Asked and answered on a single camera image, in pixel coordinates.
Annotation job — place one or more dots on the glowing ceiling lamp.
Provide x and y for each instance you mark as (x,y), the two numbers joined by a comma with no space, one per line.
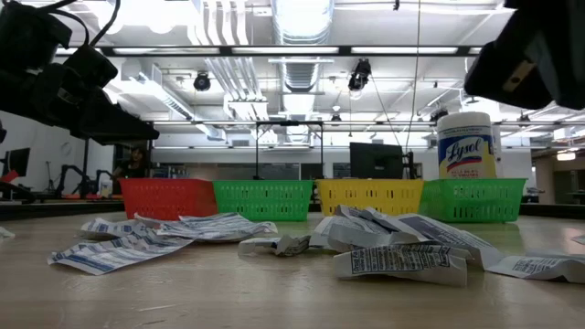
(566,156)

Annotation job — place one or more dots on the black ceiling-hung camera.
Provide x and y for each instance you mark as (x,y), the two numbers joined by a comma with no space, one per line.
(202,82)

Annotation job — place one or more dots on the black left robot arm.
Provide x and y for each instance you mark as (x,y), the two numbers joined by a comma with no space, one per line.
(27,32)

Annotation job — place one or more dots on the silver ceiling air duct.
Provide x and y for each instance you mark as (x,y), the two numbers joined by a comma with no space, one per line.
(299,75)

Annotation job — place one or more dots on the black overhead rig camera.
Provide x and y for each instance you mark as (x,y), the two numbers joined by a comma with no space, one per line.
(360,77)

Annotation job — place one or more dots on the small white container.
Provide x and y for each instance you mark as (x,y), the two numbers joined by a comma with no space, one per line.
(106,189)

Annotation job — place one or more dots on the black overhead rig beam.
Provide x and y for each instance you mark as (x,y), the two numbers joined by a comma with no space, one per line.
(225,50)

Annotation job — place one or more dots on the red plastic basket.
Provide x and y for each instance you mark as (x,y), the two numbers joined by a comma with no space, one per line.
(164,198)

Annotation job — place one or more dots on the dark small monitor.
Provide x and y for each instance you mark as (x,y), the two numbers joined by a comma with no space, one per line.
(18,160)

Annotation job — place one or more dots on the black background table frame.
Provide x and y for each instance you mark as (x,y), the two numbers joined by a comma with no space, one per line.
(289,123)

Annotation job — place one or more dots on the person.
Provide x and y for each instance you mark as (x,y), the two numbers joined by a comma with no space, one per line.
(133,166)

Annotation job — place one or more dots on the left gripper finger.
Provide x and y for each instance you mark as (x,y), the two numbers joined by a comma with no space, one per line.
(130,128)

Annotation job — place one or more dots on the crumpled small white packet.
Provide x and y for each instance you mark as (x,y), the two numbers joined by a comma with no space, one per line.
(283,245)

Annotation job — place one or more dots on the red object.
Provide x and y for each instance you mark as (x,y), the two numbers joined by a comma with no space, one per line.
(9,176)

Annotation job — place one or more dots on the blue striped bandage wrapper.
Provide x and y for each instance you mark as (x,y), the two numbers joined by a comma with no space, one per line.
(219,228)
(109,227)
(114,253)
(155,219)

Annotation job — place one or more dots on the black monitor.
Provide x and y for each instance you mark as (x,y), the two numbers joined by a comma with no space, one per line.
(375,160)

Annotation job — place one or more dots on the Lysol wipes canister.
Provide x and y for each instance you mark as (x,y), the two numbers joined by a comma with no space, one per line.
(466,155)

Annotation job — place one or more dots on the white Drug Facts packet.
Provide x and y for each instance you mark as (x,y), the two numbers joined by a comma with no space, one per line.
(397,265)

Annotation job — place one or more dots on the yellow plastic basket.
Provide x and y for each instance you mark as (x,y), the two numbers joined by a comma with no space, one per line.
(365,194)

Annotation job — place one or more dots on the green plastic basket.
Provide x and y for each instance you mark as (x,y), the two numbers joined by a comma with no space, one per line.
(262,201)
(480,194)

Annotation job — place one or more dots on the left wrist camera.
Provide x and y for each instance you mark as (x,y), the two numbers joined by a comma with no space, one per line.
(91,66)

